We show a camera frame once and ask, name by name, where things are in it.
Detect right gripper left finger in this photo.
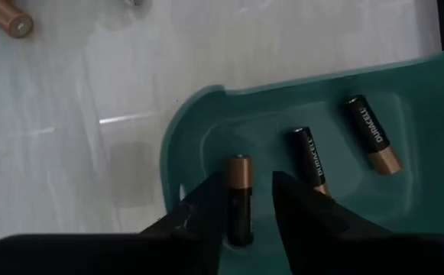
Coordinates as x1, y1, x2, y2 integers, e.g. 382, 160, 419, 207
140, 171, 230, 236

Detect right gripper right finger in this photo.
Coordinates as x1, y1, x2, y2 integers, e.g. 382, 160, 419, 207
271, 170, 394, 236

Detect black and copper Duracell battery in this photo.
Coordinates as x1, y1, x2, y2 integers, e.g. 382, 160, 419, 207
0, 0, 35, 40
344, 94, 403, 176
225, 154, 254, 248
291, 126, 332, 198

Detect teal plastic bin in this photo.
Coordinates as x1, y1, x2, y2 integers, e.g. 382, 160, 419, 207
158, 42, 444, 275

